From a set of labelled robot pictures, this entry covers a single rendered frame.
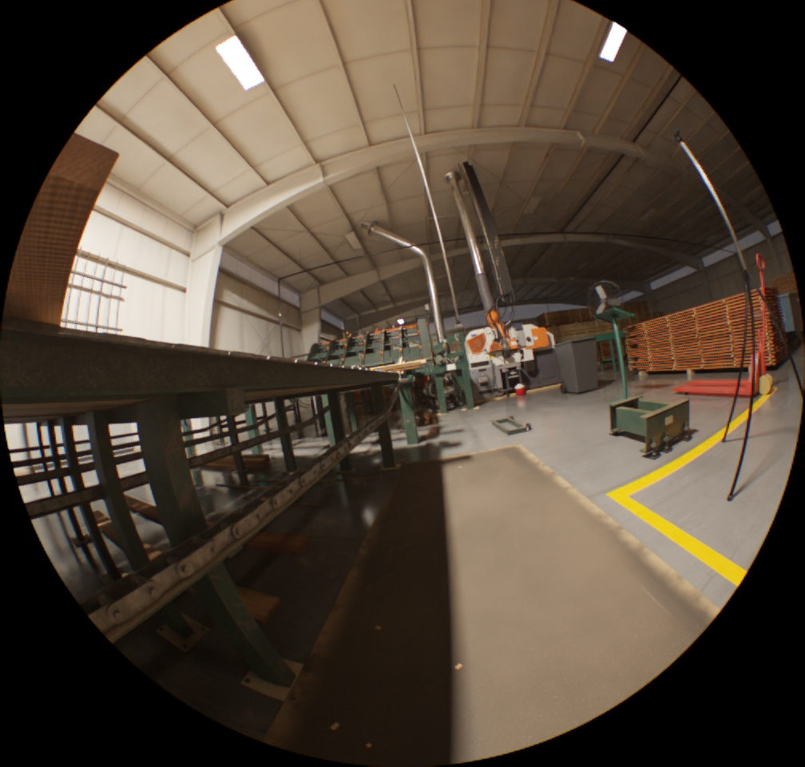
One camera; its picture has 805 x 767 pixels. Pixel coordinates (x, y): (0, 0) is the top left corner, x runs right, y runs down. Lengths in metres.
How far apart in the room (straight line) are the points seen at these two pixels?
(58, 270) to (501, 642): 0.99
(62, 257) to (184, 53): 6.43
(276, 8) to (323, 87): 2.26
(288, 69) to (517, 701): 7.16
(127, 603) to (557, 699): 0.78
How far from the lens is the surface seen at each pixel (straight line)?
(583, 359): 5.02
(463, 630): 0.90
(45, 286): 0.27
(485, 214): 7.97
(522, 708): 0.78
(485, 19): 6.80
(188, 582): 0.45
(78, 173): 0.17
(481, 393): 6.22
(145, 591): 0.42
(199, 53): 6.57
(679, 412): 2.16
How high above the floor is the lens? 0.75
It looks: 3 degrees up
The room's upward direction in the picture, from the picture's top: 9 degrees counter-clockwise
